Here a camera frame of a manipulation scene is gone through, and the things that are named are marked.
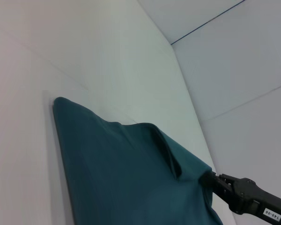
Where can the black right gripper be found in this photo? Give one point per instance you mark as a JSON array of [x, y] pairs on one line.
[[255, 199]]

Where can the blue-green short-sleeved shirt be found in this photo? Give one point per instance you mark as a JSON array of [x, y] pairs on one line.
[[131, 175]]

